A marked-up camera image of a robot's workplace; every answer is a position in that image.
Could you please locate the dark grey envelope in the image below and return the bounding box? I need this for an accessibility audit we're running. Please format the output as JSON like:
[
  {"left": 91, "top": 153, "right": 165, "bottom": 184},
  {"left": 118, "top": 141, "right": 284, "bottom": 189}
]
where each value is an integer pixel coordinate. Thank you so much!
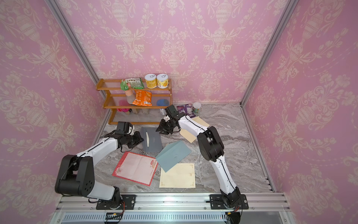
[{"left": 140, "top": 127, "right": 163, "bottom": 153}]

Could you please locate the teal blue envelope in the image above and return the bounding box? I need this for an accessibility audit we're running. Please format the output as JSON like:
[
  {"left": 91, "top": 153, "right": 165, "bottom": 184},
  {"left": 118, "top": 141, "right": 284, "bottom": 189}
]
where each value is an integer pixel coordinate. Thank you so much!
[{"left": 155, "top": 141, "right": 191, "bottom": 172}]

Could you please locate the cream yellow letter paper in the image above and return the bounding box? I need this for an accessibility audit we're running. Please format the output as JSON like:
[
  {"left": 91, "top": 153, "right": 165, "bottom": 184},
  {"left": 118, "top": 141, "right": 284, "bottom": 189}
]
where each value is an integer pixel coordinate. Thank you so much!
[{"left": 159, "top": 163, "right": 196, "bottom": 189}]

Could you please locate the cream envelope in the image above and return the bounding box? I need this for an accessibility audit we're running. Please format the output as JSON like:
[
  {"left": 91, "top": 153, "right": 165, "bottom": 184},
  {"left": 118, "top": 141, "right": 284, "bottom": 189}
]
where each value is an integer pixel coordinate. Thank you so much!
[{"left": 192, "top": 117, "right": 210, "bottom": 127}]

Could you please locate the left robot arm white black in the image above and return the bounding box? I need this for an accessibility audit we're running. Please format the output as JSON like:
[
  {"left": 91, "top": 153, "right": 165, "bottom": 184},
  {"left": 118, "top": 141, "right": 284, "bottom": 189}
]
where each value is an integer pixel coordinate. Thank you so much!
[{"left": 55, "top": 122, "right": 144, "bottom": 210}]

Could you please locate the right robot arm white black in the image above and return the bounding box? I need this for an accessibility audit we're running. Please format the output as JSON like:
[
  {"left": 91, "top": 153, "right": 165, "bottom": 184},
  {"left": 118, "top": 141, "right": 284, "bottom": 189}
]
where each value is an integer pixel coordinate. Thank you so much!
[{"left": 156, "top": 105, "right": 244, "bottom": 210}]

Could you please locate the blue lid cup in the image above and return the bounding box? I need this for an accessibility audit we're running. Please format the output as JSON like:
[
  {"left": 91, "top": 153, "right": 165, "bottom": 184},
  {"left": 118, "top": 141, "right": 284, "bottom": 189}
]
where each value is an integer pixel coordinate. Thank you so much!
[{"left": 156, "top": 99, "right": 169, "bottom": 116}]

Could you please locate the purple snack bag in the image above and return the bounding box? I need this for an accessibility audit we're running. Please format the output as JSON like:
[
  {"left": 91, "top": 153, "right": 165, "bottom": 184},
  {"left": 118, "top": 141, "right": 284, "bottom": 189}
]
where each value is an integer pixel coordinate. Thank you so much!
[{"left": 177, "top": 104, "right": 196, "bottom": 118}]

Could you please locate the pink item on shelf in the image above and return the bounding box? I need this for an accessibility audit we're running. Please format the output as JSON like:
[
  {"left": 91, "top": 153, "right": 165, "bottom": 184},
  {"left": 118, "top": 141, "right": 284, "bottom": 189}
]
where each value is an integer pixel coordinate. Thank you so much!
[{"left": 117, "top": 100, "right": 131, "bottom": 113}]

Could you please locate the wooden three-tier shelf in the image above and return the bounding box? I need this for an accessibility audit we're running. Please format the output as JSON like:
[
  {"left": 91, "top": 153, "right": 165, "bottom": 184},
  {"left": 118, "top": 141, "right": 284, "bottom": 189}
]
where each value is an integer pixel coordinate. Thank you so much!
[{"left": 96, "top": 79, "right": 173, "bottom": 125}]

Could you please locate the orange snack bag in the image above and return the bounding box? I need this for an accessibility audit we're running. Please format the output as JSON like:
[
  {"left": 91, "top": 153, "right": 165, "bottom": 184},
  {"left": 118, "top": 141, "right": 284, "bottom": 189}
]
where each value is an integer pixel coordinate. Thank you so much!
[{"left": 132, "top": 90, "right": 152, "bottom": 106}]

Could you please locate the beige bottle on shelf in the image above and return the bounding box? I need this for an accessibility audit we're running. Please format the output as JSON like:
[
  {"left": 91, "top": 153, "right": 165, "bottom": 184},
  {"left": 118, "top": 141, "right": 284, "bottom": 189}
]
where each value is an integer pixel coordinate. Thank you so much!
[{"left": 125, "top": 89, "right": 136, "bottom": 105}]

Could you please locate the green instant noodle cup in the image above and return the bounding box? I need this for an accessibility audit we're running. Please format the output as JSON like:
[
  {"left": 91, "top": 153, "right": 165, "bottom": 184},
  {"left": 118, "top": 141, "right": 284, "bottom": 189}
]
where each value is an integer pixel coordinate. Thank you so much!
[{"left": 193, "top": 102, "right": 202, "bottom": 116}]

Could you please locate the right yellow can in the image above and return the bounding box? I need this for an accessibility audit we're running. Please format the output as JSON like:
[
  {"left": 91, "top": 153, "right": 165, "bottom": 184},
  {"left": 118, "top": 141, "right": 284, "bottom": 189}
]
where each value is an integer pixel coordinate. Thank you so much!
[{"left": 156, "top": 74, "right": 169, "bottom": 89}]

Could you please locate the yellow can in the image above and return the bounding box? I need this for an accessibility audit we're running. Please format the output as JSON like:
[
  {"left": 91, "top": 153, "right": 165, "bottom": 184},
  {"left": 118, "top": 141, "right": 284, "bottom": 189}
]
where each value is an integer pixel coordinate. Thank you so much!
[
  {"left": 156, "top": 74, "right": 169, "bottom": 89},
  {"left": 145, "top": 74, "right": 157, "bottom": 89}
]

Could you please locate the left yellow can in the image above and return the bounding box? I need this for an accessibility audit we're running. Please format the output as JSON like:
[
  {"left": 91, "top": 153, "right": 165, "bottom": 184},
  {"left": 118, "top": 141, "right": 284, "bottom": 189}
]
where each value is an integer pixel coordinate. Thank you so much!
[{"left": 145, "top": 74, "right": 157, "bottom": 89}]

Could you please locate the green snack bag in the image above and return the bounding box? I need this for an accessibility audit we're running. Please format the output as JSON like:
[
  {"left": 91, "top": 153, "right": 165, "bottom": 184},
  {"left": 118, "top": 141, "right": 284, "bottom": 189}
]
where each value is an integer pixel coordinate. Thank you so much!
[{"left": 120, "top": 77, "right": 145, "bottom": 91}]

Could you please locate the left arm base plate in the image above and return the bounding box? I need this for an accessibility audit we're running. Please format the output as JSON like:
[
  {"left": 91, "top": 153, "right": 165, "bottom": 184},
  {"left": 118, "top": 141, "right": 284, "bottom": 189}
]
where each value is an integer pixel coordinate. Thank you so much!
[{"left": 96, "top": 194, "right": 137, "bottom": 211}]

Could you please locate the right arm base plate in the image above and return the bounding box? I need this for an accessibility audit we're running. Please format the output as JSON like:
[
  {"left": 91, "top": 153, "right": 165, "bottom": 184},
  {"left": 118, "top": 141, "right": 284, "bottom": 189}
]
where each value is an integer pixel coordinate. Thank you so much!
[{"left": 206, "top": 194, "right": 249, "bottom": 210}]

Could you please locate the aluminium front rail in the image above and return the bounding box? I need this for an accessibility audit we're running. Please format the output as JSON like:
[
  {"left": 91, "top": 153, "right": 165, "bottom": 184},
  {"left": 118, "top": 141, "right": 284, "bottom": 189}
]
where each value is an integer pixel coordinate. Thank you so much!
[{"left": 55, "top": 192, "right": 291, "bottom": 212}]

